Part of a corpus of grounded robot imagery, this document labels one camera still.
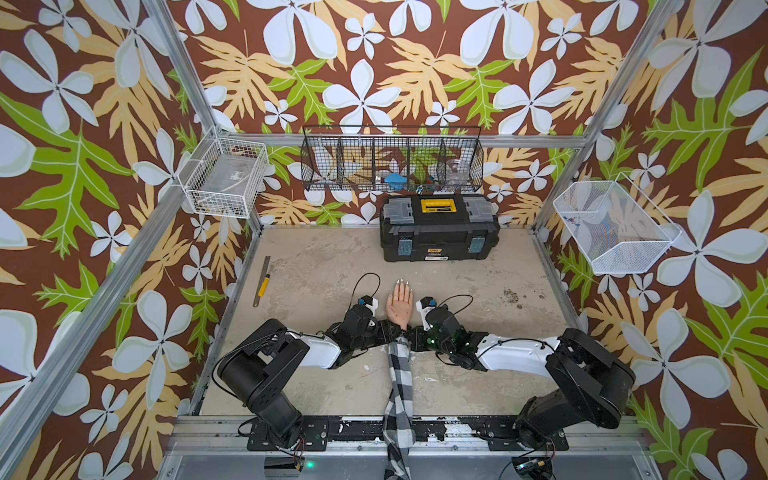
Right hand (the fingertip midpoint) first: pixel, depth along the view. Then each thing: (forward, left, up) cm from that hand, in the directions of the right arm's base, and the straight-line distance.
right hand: (401, 335), depth 88 cm
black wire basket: (+49, 0, +28) cm, 57 cm away
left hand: (+3, +1, -1) cm, 3 cm away
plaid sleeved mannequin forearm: (-26, +2, +3) cm, 26 cm away
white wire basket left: (+36, +52, +31) cm, 70 cm away
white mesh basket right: (+21, -60, +24) cm, 68 cm away
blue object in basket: (+43, +1, +25) cm, 49 cm away
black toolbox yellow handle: (+32, -13, +13) cm, 37 cm away
